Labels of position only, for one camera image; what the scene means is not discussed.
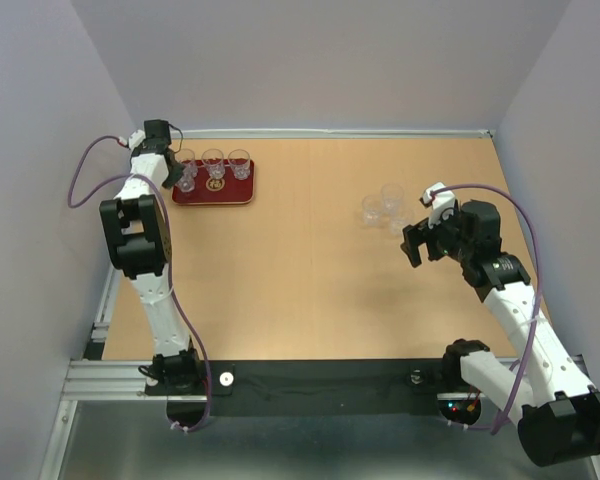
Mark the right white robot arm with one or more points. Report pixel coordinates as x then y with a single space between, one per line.
554 406

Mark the cluster back clear glass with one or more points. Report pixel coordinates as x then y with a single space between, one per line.
393 198

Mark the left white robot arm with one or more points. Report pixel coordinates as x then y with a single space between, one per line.
139 245

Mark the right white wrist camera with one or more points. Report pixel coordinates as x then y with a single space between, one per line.
441 201

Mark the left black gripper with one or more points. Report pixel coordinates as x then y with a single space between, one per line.
175 175

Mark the cluster clear glass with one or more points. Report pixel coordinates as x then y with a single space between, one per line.
393 198
372 210
398 220

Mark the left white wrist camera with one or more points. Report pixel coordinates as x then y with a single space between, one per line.
133 140

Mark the cluster left clear glass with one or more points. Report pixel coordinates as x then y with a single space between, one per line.
372 210

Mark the red lacquer tray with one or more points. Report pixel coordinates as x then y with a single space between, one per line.
208 191

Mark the cluster front clear glass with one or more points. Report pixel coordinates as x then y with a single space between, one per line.
398 220

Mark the aluminium frame rail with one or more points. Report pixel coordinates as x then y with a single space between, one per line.
299 133

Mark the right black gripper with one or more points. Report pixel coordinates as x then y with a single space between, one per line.
414 235

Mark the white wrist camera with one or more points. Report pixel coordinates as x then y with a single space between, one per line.
441 201
133 140

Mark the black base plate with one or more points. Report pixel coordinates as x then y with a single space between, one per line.
331 387

